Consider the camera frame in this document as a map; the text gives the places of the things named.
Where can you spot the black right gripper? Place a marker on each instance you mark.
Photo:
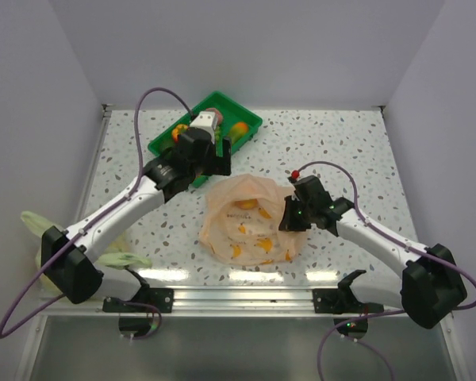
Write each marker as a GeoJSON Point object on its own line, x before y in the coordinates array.
{"type": "Point", "coordinates": [288, 222]}

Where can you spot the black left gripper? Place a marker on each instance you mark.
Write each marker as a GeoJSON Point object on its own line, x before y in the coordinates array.
{"type": "Point", "coordinates": [224, 161]}

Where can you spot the green orange mango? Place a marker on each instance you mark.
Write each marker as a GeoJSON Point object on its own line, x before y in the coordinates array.
{"type": "Point", "coordinates": [237, 131]}

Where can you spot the yellow orange peach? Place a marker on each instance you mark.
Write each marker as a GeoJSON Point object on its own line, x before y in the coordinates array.
{"type": "Point", "coordinates": [246, 204]}

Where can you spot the pink green peach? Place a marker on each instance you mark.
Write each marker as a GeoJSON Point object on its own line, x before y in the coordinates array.
{"type": "Point", "coordinates": [218, 114]}

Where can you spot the red fruit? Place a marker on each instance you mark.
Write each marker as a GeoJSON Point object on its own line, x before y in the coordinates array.
{"type": "Point", "coordinates": [177, 131]}

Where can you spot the orange translucent plastic bag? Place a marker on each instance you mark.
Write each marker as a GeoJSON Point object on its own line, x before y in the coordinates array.
{"type": "Point", "coordinates": [248, 237]}

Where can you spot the green grape bunch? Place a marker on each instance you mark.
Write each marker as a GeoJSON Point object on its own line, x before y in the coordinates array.
{"type": "Point", "coordinates": [218, 134]}

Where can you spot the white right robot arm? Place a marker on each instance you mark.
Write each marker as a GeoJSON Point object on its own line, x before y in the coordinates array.
{"type": "Point", "coordinates": [429, 286]}

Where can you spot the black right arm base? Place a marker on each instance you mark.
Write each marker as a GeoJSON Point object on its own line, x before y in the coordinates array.
{"type": "Point", "coordinates": [341, 300]}

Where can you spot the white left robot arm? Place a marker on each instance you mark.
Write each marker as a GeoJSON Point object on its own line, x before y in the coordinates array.
{"type": "Point", "coordinates": [69, 256]}

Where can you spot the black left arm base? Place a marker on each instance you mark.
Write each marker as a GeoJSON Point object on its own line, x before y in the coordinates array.
{"type": "Point", "coordinates": [147, 297]}

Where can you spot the green translucent plastic bag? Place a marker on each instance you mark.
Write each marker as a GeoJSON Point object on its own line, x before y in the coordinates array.
{"type": "Point", "coordinates": [117, 255]}

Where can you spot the green plastic tray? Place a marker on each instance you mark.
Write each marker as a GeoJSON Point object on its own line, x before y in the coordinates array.
{"type": "Point", "coordinates": [238, 115]}

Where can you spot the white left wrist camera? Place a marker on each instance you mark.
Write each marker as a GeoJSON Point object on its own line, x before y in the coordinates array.
{"type": "Point", "coordinates": [206, 121]}

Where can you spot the aluminium side rail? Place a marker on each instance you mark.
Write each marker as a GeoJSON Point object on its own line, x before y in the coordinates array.
{"type": "Point", "coordinates": [80, 209]}

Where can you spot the aluminium front rail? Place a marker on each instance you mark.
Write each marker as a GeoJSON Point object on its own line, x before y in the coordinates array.
{"type": "Point", "coordinates": [214, 302]}

